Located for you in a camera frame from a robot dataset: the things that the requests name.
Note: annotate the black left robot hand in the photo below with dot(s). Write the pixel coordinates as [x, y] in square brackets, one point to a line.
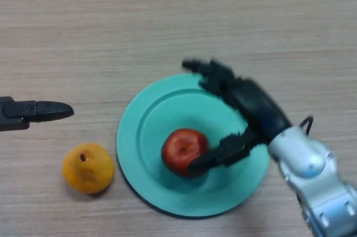
[28, 112]

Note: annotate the green round plate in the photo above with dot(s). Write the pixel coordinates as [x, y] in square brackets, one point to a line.
[156, 189]

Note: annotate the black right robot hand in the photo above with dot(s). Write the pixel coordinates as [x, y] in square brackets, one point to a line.
[248, 114]

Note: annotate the red apple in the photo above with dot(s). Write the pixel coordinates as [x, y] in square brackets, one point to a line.
[182, 150]

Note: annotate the yellow pear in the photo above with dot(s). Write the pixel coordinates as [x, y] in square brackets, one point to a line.
[88, 168]

